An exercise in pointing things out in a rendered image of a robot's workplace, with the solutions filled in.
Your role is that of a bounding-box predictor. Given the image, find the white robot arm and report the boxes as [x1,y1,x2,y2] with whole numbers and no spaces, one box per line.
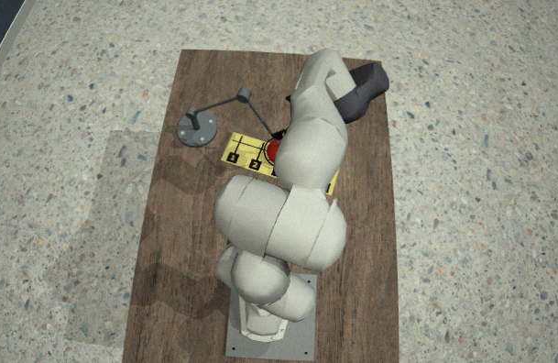
[213,48,389,342]

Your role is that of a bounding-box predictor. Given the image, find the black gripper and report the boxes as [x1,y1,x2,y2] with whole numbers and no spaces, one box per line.
[271,95,290,140]

